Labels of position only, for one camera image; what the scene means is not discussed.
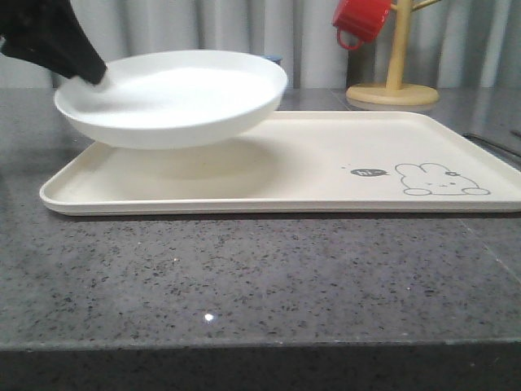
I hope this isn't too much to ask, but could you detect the white round plate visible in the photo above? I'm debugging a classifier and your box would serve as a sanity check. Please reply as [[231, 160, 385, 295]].
[[54, 50, 288, 150]]

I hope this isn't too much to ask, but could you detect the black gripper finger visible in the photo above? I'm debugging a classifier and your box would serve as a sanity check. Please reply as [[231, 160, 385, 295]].
[[1, 0, 107, 86]]

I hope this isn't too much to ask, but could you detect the red mug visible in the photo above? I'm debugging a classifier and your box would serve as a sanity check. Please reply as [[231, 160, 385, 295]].
[[332, 0, 393, 50]]

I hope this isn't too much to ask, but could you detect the cream rabbit serving tray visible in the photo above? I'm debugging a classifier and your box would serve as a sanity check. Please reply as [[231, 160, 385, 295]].
[[40, 112, 520, 216]]

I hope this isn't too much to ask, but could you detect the silver metal chopstick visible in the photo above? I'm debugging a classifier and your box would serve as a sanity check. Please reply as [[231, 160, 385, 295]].
[[462, 133, 520, 169]]

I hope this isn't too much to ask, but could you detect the blue mug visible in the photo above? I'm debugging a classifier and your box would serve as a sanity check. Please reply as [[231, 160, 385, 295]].
[[263, 55, 282, 65]]

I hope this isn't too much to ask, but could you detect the wooden mug tree stand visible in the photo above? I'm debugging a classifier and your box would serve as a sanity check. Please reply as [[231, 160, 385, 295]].
[[346, 0, 440, 107]]

